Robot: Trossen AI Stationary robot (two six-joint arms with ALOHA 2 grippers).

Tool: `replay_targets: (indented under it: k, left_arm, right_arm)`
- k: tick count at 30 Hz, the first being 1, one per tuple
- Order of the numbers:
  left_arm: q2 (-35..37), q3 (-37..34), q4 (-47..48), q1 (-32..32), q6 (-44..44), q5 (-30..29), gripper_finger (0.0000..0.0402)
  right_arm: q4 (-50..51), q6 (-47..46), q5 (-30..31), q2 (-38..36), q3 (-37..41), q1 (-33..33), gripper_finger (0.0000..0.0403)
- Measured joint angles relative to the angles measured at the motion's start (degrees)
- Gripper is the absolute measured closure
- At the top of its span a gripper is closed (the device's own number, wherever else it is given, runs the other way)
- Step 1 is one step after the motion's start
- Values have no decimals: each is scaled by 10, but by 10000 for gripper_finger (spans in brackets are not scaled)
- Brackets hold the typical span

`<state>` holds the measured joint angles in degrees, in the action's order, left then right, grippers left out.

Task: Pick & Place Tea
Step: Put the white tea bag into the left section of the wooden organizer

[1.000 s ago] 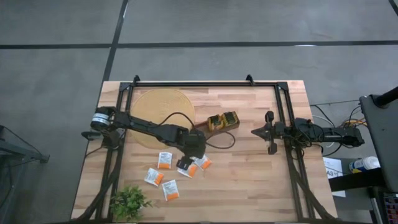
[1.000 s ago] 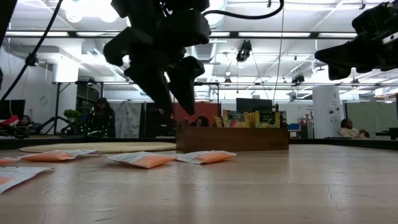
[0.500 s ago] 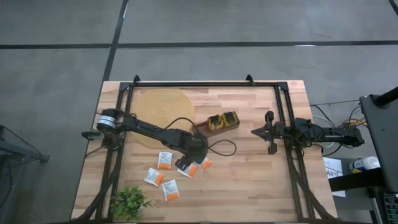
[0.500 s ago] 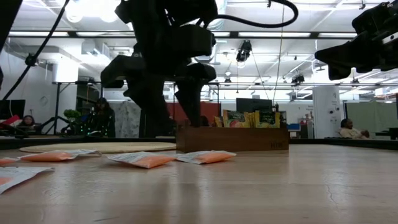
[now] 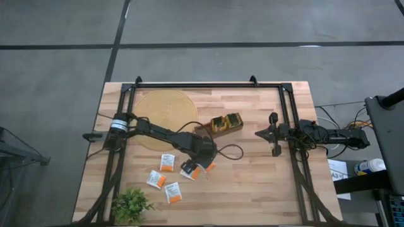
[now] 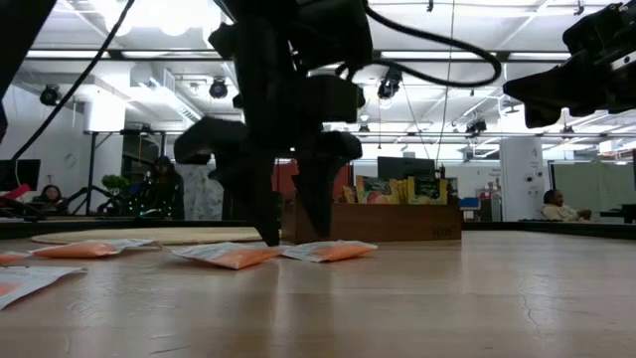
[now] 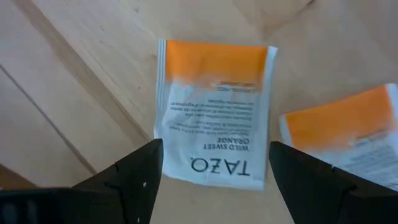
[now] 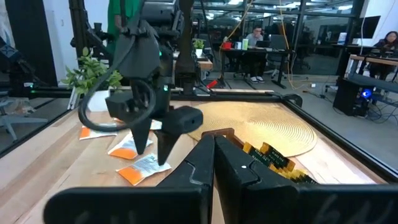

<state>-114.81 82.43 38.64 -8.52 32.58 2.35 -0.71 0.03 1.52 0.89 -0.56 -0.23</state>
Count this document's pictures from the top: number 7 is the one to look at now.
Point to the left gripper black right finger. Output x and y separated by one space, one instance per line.
304 186

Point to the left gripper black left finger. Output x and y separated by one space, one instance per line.
140 180

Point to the white orange tea bag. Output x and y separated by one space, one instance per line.
214 109
342 118

